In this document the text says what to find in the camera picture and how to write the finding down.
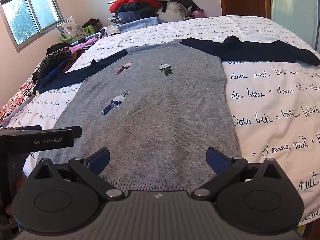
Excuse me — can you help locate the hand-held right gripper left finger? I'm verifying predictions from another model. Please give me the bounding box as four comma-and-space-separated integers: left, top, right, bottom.
34, 148, 127, 201

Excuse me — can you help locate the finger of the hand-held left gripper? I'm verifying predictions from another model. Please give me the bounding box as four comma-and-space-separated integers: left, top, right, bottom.
15, 126, 83, 138

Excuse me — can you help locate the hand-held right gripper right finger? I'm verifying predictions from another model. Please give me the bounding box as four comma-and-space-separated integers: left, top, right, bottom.
191, 147, 288, 201

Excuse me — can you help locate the grey sweater with navy sleeves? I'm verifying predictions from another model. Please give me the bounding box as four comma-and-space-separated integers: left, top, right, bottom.
36, 35, 320, 198

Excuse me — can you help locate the pile of clothes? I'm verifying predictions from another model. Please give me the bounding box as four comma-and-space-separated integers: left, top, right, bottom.
107, 0, 175, 23

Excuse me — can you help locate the person's left hand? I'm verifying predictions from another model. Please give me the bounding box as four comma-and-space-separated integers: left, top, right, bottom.
5, 152, 32, 225

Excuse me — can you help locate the red floral blanket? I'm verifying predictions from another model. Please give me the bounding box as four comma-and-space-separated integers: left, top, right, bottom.
0, 75, 38, 125

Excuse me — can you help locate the royal blue garment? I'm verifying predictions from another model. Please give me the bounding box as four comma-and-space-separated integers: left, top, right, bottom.
37, 55, 73, 85

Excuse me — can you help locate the black and white striped garment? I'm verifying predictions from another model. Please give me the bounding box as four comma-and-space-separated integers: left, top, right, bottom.
32, 49, 73, 80

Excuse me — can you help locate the brown garment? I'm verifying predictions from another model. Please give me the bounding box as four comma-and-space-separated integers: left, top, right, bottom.
62, 49, 85, 73

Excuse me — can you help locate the white script-printed bedspread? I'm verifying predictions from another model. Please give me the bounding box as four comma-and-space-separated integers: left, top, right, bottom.
5, 15, 320, 233

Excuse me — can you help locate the pink garment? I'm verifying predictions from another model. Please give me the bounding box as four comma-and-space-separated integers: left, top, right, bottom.
69, 37, 98, 53

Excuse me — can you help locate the floral pillow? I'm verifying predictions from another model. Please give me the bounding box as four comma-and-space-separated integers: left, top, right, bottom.
55, 16, 87, 42

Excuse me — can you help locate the green plastic chair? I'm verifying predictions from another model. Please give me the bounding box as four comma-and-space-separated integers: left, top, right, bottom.
60, 26, 97, 42

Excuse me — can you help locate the white plastic bag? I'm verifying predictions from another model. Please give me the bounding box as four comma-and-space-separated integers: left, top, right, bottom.
99, 25, 120, 39

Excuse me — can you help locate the dark bag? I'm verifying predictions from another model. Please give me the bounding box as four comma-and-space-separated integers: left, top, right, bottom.
81, 18, 103, 30

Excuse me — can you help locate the window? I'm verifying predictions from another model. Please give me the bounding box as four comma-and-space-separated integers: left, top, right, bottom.
0, 0, 64, 53

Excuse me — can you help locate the blue knitted blanket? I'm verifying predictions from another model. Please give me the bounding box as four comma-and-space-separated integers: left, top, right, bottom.
75, 16, 168, 45

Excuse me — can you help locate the clear plastic bag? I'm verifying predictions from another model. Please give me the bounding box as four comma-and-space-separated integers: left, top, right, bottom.
165, 2, 190, 20

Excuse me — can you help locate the black backpack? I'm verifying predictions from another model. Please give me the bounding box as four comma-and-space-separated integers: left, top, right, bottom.
175, 0, 200, 14

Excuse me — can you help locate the frosted glass wardrobe door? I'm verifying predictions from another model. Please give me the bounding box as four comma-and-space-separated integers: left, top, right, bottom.
269, 0, 320, 53

